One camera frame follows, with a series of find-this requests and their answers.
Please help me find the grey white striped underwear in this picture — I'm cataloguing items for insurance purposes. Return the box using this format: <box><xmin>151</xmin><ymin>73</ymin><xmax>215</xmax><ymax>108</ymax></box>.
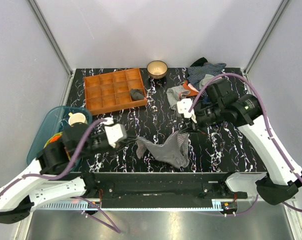
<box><xmin>136</xmin><ymin>131</ymin><xmax>189</xmax><ymax>169</ymax></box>

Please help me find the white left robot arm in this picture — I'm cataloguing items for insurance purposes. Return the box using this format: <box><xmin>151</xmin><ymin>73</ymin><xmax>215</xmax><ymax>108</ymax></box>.
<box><xmin>0</xmin><ymin>123</ymin><xmax>136</xmax><ymax>224</ymax></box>

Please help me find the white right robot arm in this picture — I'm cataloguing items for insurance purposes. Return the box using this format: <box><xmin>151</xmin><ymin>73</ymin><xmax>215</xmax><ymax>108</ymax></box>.
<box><xmin>176</xmin><ymin>78</ymin><xmax>302</xmax><ymax>205</ymax></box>

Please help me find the dark navy cloth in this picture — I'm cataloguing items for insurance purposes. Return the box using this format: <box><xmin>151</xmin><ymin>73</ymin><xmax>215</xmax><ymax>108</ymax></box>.
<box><xmin>202</xmin><ymin>96</ymin><xmax>211</xmax><ymax>104</ymax></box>

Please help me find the orange cloth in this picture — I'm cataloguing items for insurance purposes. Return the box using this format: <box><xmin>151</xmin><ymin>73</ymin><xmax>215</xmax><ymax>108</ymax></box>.
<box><xmin>182</xmin><ymin>80</ymin><xmax>199</xmax><ymax>97</ymax></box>

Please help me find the cream yellow mug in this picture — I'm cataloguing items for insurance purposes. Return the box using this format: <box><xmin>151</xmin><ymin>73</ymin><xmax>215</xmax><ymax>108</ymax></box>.
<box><xmin>68</xmin><ymin>112</ymin><xmax>88</xmax><ymax>126</ymax></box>

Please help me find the striped grey cloth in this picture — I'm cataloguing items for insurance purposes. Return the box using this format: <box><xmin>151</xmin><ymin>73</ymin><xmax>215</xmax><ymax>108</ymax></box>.
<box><xmin>166</xmin><ymin>85</ymin><xmax>191</xmax><ymax>110</ymax></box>

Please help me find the dark blue striped cloth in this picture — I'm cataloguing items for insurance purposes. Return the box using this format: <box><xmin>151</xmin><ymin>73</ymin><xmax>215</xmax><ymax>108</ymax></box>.
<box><xmin>186</xmin><ymin>62</ymin><xmax>226</xmax><ymax>91</ymax></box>

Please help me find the green dotted plate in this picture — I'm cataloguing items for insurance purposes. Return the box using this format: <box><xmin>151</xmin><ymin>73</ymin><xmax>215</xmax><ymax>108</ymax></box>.
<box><xmin>44</xmin><ymin>135</ymin><xmax>54</xmax><ymax>148</ymax></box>

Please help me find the orange cup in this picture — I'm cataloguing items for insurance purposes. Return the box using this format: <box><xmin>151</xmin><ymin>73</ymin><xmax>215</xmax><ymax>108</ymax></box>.
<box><xmin>50</xmin><ymin>133</ymin><xmax>62</xmax><ymax>143</ymax></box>

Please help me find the blue plastic bin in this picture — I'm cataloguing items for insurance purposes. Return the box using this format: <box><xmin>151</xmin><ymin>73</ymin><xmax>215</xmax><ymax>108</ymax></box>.
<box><xmin>26</xmin><ymin>105</ymin><xmax>93</xmax><ymax>165</ymax></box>

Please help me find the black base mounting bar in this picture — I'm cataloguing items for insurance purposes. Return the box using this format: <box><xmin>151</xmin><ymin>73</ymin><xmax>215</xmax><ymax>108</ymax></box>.
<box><xmin>70</xmin><ymin>171</ymin><xmax>248</xmax><ymax>209</ymax></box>

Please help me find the orange wooden compartment tray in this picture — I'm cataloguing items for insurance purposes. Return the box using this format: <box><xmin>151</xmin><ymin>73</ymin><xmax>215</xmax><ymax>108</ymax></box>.
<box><xmin>84</xmin><ymin>68</ymin><xmax>148</xmax><ymax>116</ymax></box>

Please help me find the rolled dark grey sock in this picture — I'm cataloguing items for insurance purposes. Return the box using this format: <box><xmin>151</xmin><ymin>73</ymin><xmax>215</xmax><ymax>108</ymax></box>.
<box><xmin>130</xmin><ymin>88</ymin><xmax>145</xmax><ymax>101</ymax></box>

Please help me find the beige ceramic bowl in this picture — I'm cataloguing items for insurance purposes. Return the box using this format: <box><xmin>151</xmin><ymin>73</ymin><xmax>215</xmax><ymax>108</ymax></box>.
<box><xmin>147</xmin><ymin>60</ymin><xmax>168</xmax><ymax>79</ymax></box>

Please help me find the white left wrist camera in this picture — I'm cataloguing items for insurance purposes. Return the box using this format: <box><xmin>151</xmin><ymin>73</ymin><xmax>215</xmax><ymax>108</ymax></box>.
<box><xmin>103</xmin><ymin>117</ymin><xmax>127</xmax><ymax>149</ymax></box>

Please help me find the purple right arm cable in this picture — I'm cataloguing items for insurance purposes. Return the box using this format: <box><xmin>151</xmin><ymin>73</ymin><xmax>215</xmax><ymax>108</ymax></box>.
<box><xmin>188</xmin><ymin>73</ymin><xmax>302</xmax><ymax>217</ymax></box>

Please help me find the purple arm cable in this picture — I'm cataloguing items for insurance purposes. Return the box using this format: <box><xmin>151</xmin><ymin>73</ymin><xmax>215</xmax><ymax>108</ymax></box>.
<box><xmin>0</xmin><ymin>118</ymin><xmax>121</xmax><ymax>234</ymax></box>
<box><xmin>188</xmin><ymin>73</ymin><xmax>302</xmax><ymax>217</ymax></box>

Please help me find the aluminium frame rail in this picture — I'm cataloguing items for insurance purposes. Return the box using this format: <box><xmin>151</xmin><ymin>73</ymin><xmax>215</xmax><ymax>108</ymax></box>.
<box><xmin>24</xmin><ymin>188</ymin><xmax>298</xmax><ymax>204</ymax></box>

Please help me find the white slotted cable duct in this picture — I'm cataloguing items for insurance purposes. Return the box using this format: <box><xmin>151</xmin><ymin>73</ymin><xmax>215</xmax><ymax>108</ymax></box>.
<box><xmin>39</xmin><ymin>200</ymin><xmax>230</xmax><ymax>212</ymax></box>

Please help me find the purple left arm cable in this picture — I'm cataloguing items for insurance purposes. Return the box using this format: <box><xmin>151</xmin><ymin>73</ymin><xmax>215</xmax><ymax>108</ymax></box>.
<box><xmin>0</xmin><ymin>118</ymin><xmax>121</xmax><ymax>234</ymax></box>

